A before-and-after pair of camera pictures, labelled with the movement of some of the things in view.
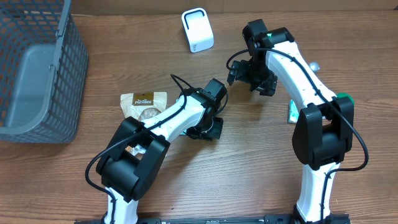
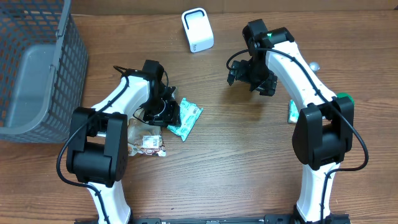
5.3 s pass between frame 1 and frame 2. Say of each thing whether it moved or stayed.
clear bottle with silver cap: stayed
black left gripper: moved
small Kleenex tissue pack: stayed
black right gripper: stayed
